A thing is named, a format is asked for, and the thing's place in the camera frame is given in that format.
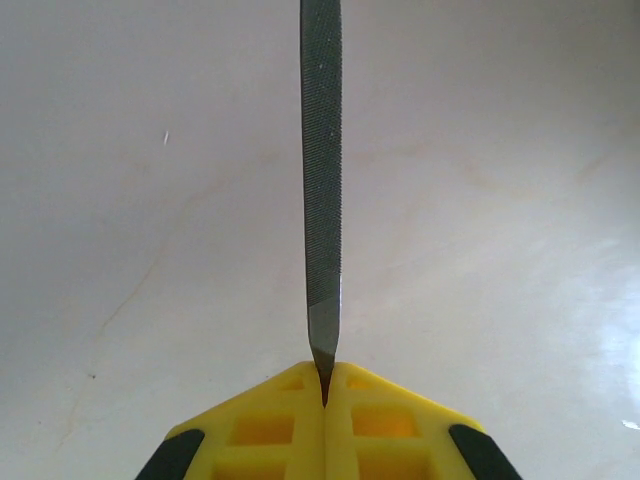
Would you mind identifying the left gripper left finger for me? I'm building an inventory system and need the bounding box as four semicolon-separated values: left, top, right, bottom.
133;360;327;480

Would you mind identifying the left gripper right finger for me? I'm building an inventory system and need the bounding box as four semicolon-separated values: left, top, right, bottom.
324;362;525;480

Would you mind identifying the long yellow black file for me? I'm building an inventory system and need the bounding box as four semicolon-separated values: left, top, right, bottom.
298;0;345;407

